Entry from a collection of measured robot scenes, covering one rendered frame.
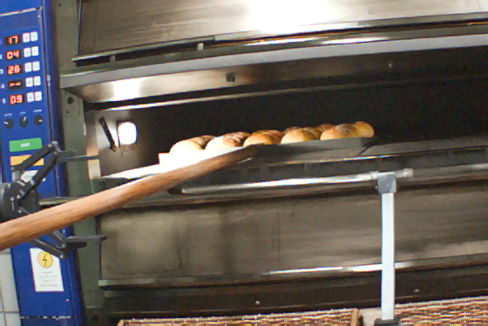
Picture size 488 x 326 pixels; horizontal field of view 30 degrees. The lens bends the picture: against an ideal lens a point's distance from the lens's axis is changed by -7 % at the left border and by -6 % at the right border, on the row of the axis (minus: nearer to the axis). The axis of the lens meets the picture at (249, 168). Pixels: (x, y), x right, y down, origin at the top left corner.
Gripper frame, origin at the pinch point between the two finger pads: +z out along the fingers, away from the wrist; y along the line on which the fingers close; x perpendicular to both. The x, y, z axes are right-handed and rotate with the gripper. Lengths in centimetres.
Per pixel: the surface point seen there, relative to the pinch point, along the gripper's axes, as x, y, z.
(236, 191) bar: -18.8, 1.9, 20.2
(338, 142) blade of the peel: -100, -3, 29
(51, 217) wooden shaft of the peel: 39.2, -0.7, 9.5
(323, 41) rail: -42, -25, 35
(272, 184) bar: -19.0, 1.1, 26.6
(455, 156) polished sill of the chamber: -56, 1, 60
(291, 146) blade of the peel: -100, -3, 17
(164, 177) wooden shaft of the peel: -11.5, -2.0, 9.3
